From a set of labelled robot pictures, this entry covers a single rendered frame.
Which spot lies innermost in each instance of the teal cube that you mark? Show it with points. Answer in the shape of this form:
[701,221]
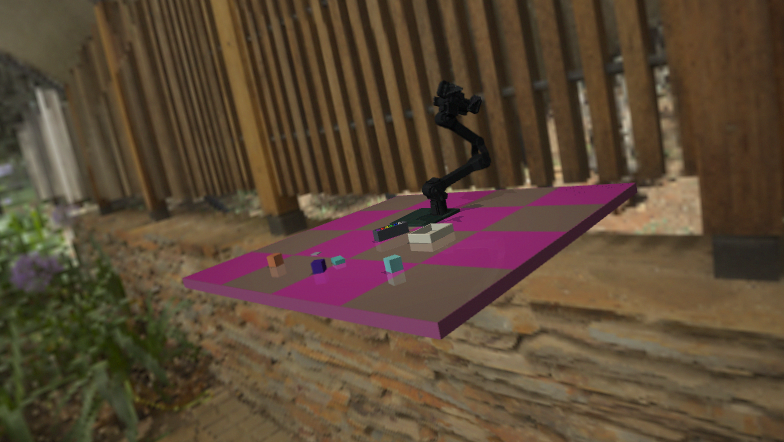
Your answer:
[393,263]

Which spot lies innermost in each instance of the small orange cube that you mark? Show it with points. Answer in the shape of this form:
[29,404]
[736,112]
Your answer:
[275,260]

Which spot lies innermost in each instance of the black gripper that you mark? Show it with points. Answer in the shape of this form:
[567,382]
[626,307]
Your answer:
[456,97]

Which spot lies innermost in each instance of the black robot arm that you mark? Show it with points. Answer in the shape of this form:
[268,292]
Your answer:
[434,189]

